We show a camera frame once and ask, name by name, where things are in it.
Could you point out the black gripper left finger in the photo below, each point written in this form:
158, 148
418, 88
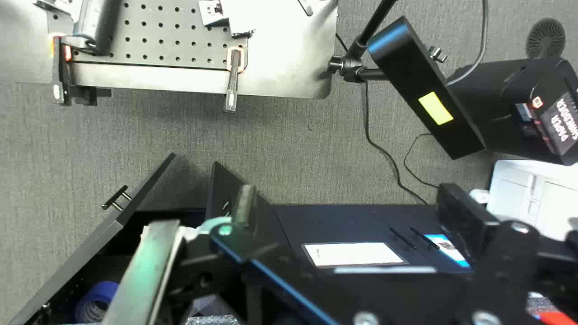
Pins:
141, 289

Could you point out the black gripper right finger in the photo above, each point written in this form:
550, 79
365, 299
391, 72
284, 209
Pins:
244, 204

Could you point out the grey perforated robot base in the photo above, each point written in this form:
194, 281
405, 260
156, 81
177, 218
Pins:
228, 47

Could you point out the black electric pencil sharpener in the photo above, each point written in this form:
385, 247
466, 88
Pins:
338, 260

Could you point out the blue tape roll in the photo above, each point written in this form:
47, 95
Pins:
94, 303

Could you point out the left black cabinet door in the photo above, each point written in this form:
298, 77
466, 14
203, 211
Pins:
107, 249

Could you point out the black desktop device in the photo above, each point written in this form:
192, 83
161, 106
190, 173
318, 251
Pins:
524, 106

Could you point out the black camera stand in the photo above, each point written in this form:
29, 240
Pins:
349, 65

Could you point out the black stereo camera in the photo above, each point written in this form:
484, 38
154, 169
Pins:
401, 56

